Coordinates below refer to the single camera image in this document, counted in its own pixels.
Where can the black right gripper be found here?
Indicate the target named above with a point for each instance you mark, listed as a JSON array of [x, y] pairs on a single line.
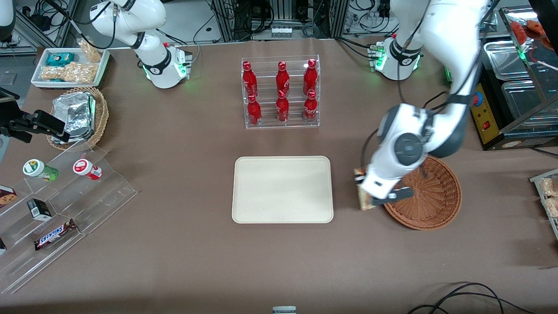
[[18, 124]]

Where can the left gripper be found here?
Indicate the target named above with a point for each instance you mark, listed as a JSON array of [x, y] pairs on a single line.
[[357, 175]]

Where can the triangular sandwich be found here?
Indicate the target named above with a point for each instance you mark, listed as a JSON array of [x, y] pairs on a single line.
[[365, 201]]

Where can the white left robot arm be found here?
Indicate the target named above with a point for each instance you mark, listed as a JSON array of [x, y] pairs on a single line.
[[453, 43]]

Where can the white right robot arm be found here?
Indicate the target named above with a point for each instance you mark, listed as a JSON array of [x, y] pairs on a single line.
[[130, 17]]

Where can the brown round wicker basket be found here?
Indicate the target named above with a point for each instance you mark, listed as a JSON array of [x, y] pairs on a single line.
[[436, 200]]

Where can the white rectangular snack tray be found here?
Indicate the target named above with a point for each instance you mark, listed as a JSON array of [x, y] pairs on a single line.
[[39, 65]]

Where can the tan wicker basket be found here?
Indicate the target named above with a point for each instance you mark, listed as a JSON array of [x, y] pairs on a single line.
[[101, 113]]

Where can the cream plastic tray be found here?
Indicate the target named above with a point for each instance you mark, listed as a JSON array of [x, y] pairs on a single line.
[[282, 189]]

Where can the white side tray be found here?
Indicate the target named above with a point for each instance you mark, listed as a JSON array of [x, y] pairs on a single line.
[[538, 179]]

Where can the green lidded drink cup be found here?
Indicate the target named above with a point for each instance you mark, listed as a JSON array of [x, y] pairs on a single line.
[[37, 169]]

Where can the foil wrapped food pack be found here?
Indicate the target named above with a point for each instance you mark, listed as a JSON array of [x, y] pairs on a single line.
[[76, 113]]

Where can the red lidded drink cup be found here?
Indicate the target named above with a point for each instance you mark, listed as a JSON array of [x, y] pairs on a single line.
[[85, 168]]

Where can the clear bag of peanuts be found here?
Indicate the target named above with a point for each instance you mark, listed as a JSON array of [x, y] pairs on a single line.
[[69, 73]]

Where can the brown cookie box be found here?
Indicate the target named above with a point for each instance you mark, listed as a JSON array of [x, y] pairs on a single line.
[[6, 197]]

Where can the teal snack package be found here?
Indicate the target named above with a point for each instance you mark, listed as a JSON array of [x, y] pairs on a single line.
[[60, 59]]

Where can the small black carton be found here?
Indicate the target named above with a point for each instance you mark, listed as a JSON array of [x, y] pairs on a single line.
[[40, 209]]

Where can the clear bag of crackers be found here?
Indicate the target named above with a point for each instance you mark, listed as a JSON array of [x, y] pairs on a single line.
[[90, 51]]

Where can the clear acrylic step display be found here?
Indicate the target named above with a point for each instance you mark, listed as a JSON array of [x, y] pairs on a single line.
[[100, 196]]

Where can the red cola bottle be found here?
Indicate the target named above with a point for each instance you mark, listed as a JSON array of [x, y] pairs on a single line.
[[254, 111], [310, 78], [282, 109], [250, 80], [310, 108], [282, 78]]

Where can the snickers chocolate bar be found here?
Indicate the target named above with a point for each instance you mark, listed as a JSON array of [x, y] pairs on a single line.
[[54, 234]]

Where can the black yellow control box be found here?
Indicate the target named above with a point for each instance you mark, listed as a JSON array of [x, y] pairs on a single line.
[[486, 114]]

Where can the red emergency stop button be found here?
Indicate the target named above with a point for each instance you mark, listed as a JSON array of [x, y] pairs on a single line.
[[478, 99]]

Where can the clear acrylic bottle rack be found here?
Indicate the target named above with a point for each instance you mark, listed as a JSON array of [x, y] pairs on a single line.
[[281, 87]]

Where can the steel food pan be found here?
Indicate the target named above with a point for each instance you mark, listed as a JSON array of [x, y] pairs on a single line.
[[505, 59], [523, 100]]

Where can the clear bag of snacks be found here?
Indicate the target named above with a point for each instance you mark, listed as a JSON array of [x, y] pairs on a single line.
[[552, 207], [550, 186]]

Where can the white power strip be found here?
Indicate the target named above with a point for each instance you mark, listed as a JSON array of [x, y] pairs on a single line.
[[281, 31]]

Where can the red fried food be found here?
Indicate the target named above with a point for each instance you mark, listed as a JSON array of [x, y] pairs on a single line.
[[521, 31]]

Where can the red rocker switch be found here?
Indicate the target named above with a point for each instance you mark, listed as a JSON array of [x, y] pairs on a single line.
[[486, 126]]

